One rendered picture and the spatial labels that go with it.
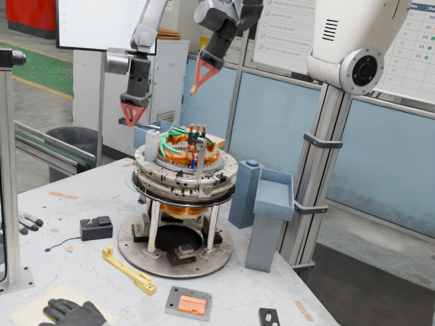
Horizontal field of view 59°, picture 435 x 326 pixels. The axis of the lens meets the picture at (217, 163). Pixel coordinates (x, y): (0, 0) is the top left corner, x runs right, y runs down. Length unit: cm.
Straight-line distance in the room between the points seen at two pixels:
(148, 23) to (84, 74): 285
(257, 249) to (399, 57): 222
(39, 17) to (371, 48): 408
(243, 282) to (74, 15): 148
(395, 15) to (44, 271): 124
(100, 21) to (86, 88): 193
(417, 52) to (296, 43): 90
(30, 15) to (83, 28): 295
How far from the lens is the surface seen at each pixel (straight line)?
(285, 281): 130
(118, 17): 216
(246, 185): 141
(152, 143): 113
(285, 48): 339
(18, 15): 521
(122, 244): 130
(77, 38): 210
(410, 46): 317
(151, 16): 119
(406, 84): 318
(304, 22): 334
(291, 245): 153
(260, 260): 129
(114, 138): 385
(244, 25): 107
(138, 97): 117
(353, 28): 125
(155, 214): 117
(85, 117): 409
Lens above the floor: 155
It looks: 22 degrees down
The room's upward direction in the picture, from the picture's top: 10 degrees clockwise
